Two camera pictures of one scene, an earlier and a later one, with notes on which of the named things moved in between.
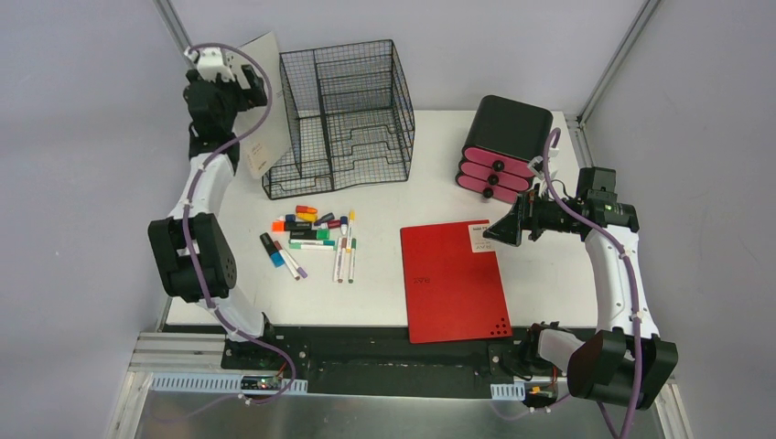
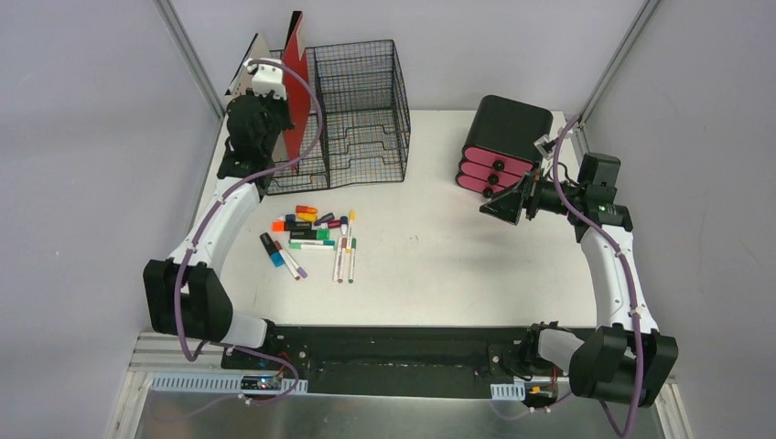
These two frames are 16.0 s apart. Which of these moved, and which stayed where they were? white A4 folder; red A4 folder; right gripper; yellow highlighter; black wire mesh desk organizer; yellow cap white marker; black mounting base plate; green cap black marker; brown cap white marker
Moved: right gripper; white A4 folder; red A4 folder
Stayed: black mounting base plate; yellow highlighter; green cap black marker; black wire mesh desk organizer; brown cap white marker; yellow cap white marker
